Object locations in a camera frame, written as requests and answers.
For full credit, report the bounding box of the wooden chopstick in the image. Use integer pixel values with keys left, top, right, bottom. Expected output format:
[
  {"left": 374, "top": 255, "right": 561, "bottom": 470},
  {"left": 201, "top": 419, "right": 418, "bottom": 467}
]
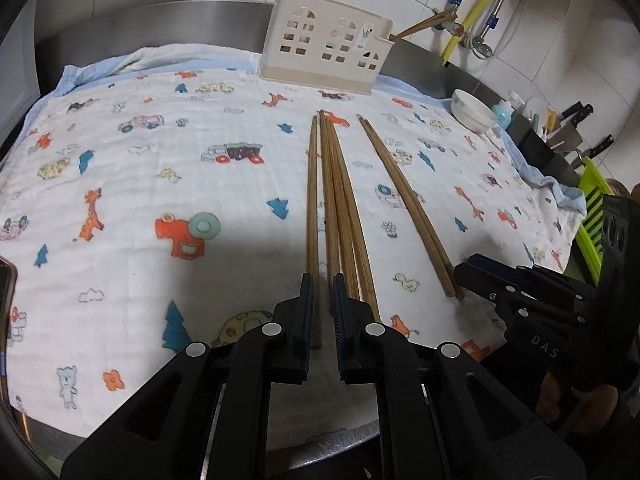
[
  {"left": 360, "top": 117, "right": 467, "bottom": 302},
  {"left": 357, "top": 117, "right": 458, "bottom": 299},
  {"left": 389, "top": 6, "right": 459, "bottom": 42},
  {"left": 394, "top": 12, "right": 459, "bottom": 42},
  {"left": 332, "top": 122, "right": 381, "bottom": 321},
  {"left": 319, "top": 110, "right": 340, "bottom": 286},
  {"left": 325, "top": 112, "right": 360, "bottom": 299},
  {"left": 306, "top": 115, "right": 322, "bottom": 349}
]

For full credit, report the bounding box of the person right hand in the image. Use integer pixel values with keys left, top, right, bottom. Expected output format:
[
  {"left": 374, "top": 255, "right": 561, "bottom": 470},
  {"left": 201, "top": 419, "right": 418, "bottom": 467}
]
[{"left": 536, "top": 373, "right": 618, "bottom": 431}]

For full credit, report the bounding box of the green plastic dish rack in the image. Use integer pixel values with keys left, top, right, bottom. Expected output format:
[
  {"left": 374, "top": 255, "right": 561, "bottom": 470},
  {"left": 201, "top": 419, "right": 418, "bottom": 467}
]
[{"left": 575, "top": 158, "right": 613, "bottom": 283}]

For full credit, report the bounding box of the black utensil container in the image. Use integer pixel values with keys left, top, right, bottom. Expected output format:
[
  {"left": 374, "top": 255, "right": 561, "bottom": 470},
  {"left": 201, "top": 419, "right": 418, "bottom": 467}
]
[{"left": 506, "top": 114, "right": 580, "bottom": 188}]

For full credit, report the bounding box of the white ceramic bowl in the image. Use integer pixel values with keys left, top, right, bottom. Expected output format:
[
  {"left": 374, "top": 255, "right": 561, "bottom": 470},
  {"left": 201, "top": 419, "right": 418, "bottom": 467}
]
[{"left": 450, "top": 89, "right": 497, "bottom": 134}]

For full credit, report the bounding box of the teal soap bottle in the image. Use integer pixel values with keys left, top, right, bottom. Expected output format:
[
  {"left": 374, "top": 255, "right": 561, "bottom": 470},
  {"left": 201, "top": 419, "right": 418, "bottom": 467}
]
[{"left": 491, "top": 91, "right": 521, "bottom": 130}]

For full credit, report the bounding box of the printed white cloth mat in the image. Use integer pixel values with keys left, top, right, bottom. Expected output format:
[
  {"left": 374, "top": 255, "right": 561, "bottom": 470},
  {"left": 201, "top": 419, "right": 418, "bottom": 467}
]
[{"left": 1, "top": 46, "right": 586, "bottom": 437}]

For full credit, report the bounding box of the beige plastic utensil holder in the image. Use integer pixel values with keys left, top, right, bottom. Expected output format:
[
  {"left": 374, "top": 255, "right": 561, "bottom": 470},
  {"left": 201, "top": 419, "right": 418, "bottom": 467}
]
[{"left": 258, "top": 0, "right": 394, "bottom": 94}]

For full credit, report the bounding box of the white microwave oven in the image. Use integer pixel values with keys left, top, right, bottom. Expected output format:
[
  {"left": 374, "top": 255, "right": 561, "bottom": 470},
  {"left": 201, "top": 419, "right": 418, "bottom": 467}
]
[{"left": 0, "top": 0, "right": 40, "bottom": 142}]

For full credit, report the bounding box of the black handled knife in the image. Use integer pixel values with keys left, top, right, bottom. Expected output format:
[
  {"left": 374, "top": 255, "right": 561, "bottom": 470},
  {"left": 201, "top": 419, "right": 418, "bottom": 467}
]
[
  {"left": 570, "top": 136, "right": 615, "bottom": 169},
  {"left": 548, "top": 101, "right": 593, "bottom": 151}
]

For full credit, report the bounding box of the steel braided hose right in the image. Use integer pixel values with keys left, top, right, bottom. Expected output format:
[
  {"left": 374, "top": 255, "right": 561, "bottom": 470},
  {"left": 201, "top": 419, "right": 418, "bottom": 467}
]
[{"left": 470, "top": 0, "right": 516, "bottom": 59}]

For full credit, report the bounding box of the yellow gas hose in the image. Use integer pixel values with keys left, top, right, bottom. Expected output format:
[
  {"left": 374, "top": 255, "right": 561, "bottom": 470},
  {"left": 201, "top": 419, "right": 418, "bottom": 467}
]
[{"left": 440, "top": 0, "right": 528, "bottom": 65}]

